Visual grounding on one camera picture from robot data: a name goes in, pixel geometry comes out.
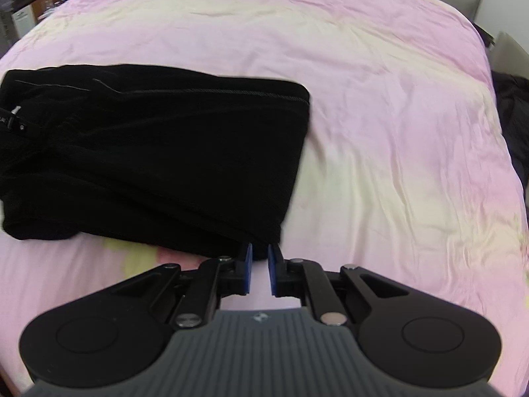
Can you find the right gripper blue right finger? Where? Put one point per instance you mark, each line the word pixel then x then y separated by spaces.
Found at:
pixel 307 281

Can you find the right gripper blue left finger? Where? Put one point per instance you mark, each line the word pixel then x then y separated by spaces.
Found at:
pixel 201 291

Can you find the black pants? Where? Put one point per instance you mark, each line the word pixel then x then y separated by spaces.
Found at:
pixel 193 162

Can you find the black clothes pile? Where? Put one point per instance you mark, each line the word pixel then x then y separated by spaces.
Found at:
pixel 512 105

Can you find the beige chair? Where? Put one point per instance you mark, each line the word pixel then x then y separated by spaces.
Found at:
pixel 507 56

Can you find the white cabinet appliance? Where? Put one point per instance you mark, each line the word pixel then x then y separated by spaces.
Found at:
pixel 24 21

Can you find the wooden nightstand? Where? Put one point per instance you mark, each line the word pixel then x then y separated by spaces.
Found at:
pixel 42 8

